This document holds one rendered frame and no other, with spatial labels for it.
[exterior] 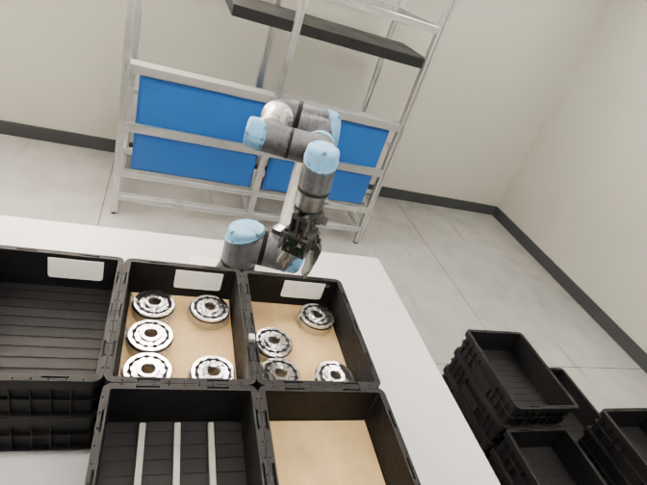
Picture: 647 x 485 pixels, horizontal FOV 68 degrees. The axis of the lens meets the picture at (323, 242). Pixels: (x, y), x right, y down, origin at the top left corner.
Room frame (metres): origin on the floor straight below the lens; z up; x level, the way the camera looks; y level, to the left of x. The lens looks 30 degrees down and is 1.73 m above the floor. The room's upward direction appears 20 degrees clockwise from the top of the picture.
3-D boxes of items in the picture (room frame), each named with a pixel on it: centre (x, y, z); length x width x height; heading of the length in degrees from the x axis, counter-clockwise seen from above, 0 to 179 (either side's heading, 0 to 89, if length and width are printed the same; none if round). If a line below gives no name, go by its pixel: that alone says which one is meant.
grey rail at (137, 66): (2.81, 0.55, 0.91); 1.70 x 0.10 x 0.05; 114
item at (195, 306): (0.96, 0.22, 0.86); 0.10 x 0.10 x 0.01
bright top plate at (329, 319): (1.08, -0.05, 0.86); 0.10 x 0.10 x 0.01
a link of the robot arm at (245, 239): (1.30, 0.24, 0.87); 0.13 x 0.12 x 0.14; 99
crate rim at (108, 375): (0.83, 0.25, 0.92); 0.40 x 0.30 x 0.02; 24
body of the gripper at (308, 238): (1.01, 0.06, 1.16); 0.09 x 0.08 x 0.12; 166
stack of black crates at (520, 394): (1.55, -0.90, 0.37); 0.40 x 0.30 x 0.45; 24
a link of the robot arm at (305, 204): (1.01, 0.06, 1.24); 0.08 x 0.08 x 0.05
